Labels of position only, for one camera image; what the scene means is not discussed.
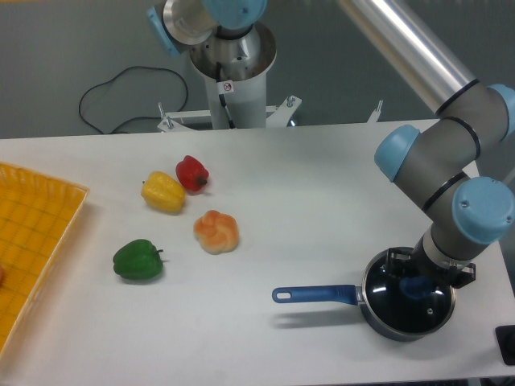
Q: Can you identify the yellow woven basket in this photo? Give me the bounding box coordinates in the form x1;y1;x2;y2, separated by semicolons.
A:
1;162;89;352

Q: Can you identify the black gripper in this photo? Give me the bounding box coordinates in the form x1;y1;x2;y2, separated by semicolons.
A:
384;244;476;289

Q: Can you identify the black device table corner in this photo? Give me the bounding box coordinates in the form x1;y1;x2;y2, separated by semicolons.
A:
495;325;515;366

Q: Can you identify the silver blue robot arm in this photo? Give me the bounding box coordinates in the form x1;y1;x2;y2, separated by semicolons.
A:
146;1;514;288

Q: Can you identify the blue handled saucepan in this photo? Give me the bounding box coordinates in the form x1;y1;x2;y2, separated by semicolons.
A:
272;247;456;342

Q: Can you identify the orange knotted bread roll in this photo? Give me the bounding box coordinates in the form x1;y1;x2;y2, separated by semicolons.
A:
193;210;240;254

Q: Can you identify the yellow bell pepper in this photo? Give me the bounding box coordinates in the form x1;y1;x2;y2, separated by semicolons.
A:
141;171;186;213

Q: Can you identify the red bell pepper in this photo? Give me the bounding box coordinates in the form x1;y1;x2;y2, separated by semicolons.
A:
175;155;209;193

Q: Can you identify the white table frame bracket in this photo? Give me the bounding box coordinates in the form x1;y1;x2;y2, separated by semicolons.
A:
156;94;303;133

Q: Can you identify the glass lid blue knob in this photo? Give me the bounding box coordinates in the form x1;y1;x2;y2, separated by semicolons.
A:
360;249;456;342

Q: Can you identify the green bell pepper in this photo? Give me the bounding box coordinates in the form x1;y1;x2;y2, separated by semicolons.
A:
113;239;163;281

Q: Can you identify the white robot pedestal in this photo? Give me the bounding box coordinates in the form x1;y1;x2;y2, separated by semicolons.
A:
189;22;277;129

